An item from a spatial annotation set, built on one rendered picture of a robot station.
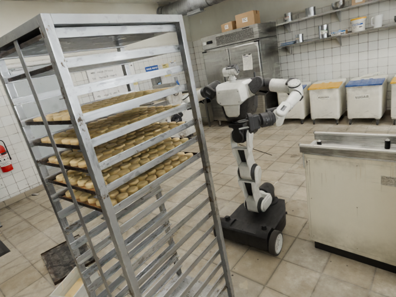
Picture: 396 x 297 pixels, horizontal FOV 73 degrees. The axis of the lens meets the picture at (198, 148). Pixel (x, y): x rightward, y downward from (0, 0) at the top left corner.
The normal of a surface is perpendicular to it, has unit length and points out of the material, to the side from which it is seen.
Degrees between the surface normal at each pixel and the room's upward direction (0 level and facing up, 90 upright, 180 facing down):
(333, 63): 90
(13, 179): 90
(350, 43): 90
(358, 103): 92
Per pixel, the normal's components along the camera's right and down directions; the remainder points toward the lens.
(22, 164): 0.75, 0.07
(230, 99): -0.59, 0.36
